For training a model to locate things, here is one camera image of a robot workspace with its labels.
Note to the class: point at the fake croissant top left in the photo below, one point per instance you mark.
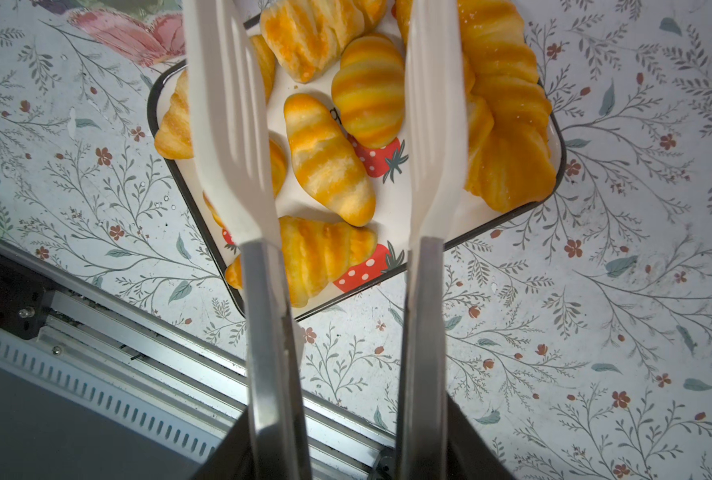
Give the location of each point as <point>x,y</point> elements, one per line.
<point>308,36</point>

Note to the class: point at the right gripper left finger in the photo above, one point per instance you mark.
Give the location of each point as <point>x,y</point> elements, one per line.
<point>233,459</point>

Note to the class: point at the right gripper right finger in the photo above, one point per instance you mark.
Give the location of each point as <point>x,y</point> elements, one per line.
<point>469,458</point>

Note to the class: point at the white floral paper bag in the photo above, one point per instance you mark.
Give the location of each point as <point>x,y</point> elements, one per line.
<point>144,32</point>

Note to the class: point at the long twisted fake bread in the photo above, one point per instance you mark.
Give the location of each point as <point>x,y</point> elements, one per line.
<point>475,96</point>

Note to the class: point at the striped fake roll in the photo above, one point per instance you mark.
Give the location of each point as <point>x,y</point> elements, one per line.
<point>325,163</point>

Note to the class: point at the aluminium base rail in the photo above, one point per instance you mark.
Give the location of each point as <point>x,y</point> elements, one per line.
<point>83,344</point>

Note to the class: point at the striped fake bun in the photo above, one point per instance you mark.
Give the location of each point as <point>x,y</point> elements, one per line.
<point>369,90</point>

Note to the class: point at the large fake croissant bottom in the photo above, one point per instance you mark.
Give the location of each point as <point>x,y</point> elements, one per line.
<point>317,253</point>

